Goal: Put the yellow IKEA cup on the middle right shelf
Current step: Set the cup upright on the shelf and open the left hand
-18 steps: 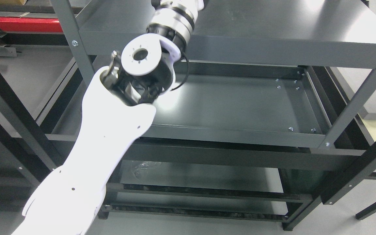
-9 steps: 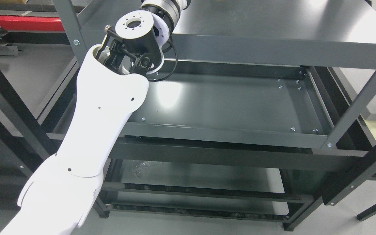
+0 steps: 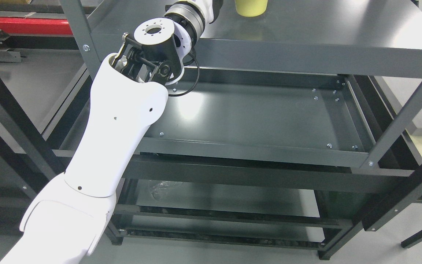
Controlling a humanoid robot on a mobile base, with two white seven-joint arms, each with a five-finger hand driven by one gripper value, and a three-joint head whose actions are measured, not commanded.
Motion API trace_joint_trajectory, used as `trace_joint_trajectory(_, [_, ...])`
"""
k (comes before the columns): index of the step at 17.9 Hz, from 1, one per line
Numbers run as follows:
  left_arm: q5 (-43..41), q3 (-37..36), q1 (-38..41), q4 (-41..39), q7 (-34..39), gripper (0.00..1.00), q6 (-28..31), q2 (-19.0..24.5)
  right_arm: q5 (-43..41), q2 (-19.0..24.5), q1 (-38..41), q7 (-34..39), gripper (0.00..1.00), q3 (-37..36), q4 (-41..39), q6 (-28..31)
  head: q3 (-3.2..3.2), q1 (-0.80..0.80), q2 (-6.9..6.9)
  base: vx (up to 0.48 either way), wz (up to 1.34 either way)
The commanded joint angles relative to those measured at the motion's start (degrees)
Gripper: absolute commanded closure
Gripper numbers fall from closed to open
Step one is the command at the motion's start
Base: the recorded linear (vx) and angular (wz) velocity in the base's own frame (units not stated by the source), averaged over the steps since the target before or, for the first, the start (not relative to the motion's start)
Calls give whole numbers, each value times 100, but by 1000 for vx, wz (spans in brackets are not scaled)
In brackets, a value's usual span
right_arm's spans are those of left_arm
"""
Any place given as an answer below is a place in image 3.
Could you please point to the yellow plastic cup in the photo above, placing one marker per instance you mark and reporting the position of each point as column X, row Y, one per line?
column 251, row 8

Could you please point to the dark metal shelf rack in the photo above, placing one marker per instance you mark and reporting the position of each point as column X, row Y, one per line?
column 291, row 149

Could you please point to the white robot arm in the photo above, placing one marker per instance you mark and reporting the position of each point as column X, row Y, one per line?
column 67, row 218

